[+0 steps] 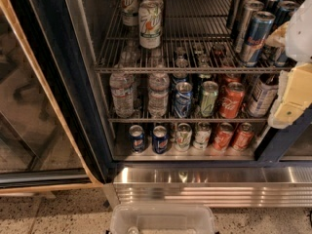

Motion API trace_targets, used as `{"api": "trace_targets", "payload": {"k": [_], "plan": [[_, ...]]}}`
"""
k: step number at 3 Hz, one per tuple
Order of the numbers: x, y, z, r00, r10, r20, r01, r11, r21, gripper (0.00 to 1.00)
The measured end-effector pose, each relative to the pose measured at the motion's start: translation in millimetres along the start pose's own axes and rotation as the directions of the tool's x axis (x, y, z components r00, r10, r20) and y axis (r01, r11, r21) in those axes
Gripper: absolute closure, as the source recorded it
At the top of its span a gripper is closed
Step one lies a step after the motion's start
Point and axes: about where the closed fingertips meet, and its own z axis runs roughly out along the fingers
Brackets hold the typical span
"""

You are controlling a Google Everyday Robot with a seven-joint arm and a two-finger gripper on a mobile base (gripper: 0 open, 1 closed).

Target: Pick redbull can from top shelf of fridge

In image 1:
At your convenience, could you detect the blue Pepsi can middle shelf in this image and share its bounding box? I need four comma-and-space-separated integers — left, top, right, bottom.
174, 82, 193, 118

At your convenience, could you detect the right Coca-Cola can bottom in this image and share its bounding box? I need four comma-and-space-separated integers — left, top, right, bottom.
231, 123, 254, 151

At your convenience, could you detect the right Pepsi can bottom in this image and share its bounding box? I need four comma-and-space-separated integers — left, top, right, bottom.
152, 126, 169, 154

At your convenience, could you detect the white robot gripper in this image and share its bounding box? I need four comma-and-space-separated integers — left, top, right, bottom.
265, 0, 312, 129

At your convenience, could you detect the right clear water bottle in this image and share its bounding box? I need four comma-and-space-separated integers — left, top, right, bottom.
148, 47, 170, 118

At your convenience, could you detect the left clear water bottle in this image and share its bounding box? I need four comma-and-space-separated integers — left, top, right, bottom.
109, 41, 141, 119

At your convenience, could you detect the coca-cola can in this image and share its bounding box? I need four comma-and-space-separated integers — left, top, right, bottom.
213, 123, 234, 151
231, 123, 254, 151

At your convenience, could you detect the stainless steel fridge base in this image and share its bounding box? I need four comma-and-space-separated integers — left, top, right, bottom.
103, 167, 312, 208

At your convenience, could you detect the left rear 7up can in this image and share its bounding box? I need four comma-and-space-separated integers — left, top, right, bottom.
121, 0, 139, 26

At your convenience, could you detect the left 7up can bottom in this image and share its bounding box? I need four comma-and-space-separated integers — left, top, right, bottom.
175, 123, 192, 151

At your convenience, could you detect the rear silver Red Bull can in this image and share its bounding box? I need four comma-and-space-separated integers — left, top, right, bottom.
226, 0, 240, 29

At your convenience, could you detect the right 7up can bottom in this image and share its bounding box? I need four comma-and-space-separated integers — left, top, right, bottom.
193, 122, 212, 150

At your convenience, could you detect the blue Red Bull can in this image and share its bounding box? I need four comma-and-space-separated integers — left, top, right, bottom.
239, 11, 275, 67

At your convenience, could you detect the left Coca-Cola can bottom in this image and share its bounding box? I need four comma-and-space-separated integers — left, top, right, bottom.
213, 123, 234, 151

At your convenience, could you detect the right front Red Bull can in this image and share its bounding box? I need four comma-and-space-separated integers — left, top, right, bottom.
268, 47, 288, 67

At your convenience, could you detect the top wire shelf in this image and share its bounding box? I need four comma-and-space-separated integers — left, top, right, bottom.
95, 0, 282, 74

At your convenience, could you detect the pepsi can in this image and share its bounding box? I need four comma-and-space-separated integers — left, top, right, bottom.
152, 126, 169, 154
129, 125, 145, 153

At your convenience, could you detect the white blue can middle shelf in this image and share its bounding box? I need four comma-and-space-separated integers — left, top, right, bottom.
247, 74, 278, 118

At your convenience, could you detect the red Coca-Cola can middle shelf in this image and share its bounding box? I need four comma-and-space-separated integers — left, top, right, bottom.
219, 82, 245, 119

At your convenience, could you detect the clear water bottle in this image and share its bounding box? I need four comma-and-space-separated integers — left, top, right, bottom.
109, 41, 141, 119
148, 47, 170, 118

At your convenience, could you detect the front white 7up can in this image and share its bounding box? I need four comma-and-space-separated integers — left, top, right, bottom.
138, 2, 162, 49

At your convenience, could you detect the open glass fridge door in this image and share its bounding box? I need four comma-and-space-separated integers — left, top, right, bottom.
0, 0, 111, 193

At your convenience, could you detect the green Sprite can middle shelf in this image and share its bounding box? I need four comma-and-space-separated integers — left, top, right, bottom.
200, 81, 218, 117

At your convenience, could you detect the left Pepsi can bottom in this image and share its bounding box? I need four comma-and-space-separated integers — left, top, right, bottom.
129, 125, 145, 153

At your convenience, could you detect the middle wire shelf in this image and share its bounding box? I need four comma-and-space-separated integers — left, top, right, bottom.
108, 111, 267, 123

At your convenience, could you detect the wire shelf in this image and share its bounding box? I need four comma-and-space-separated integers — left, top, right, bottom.
108, 111, 267, 123
95, 0, 282, 74

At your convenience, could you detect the silver red bull can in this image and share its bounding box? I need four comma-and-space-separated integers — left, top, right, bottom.
230, 0, 256, 40
226, 0, 240, 29
233, 1, 264, 54

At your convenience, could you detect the clear plastic bin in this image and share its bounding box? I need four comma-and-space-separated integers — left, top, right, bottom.
109, 203, 215, 234

